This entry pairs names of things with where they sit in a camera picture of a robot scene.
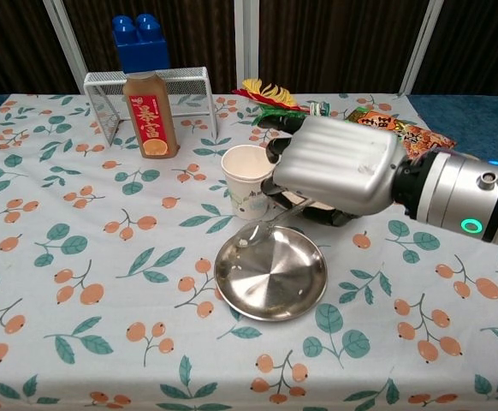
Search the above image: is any white wire mini goal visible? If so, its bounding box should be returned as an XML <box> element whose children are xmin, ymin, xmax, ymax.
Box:
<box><xmin>83</xmin><ymin>66</ymin><xmax>218</xmax><ymax>147</ymax></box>

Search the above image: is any metal spoon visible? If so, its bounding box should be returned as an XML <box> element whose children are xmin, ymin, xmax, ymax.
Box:
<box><xmin>234</xmin><ymin>200</ymin><xmax>314</xmax><ymax>250</ymax></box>

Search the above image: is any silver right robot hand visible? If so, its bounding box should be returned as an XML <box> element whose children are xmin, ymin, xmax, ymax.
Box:
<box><xmin>259</xmin><ymin>111</ymin><xmax>408</xmax><ymax>228</ymax></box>

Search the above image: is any brown drink bottle red label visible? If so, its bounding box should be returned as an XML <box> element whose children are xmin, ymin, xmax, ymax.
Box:
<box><xmin>122</xmin><ymin>70</ymin><xmax>179</xmax><ymax>160</ymax></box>

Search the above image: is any blue building block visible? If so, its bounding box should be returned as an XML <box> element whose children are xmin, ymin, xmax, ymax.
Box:
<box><xmin>111</xmin><ymin>13</ymin><xmax>169</xmax><ymax>74</ymax></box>

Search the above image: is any floral patterned tablecloth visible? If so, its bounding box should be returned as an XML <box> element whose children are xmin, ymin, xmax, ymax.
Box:
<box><xmin>0</xmin><ymin>92</ymin><xmax>498</xmax><ymax>411</ymax></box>

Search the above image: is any dark partition panel white frame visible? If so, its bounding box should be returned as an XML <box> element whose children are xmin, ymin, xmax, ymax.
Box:
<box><xmin>398</xmin><ymin>0</ymin><xmax>498</xmax><ymax>98</ymax></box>
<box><xmin>0</xmin><ymin>0</ymin><xmax>88</xmax><ymax>106</ymax></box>
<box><xmin>245</xmin><ymin>0</ymin><xmax>443</xmax><ymax>96</ymax></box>
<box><xmin>62</xmin><ymin>0</ymin><xmax>250</xmax><ymax>94</ymax></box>

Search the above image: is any colourful feather shuttlecock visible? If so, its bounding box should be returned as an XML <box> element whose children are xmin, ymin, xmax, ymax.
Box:
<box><xmin>231</xmin><ymin>78</ymin><xmax>331</xmax><ymax>128</ymax></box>

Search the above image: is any metal bowl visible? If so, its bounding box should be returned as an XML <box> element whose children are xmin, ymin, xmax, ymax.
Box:
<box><xmin>273</xmin><ymin>190</ymin><xmax>364</xmax><ymax>225</ymax></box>

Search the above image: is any green orange snack bag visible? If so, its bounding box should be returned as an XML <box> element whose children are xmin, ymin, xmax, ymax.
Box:
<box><xmin>345</xmin><ymin>105</ymin><xmax>458</xmax><ymax>163</ymax></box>

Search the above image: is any white paper cup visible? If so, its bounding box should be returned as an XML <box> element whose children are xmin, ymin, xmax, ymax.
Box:
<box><xmin>221</xmin><ymin>145</ymin><xmax>277</xmax><ymax>221</ymax></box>

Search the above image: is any round metal plate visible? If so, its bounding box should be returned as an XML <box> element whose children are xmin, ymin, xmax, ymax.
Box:
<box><xmin>213</xmin><ymin>225</ymin><xmax>329</xmax><ymax>322</ymax></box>

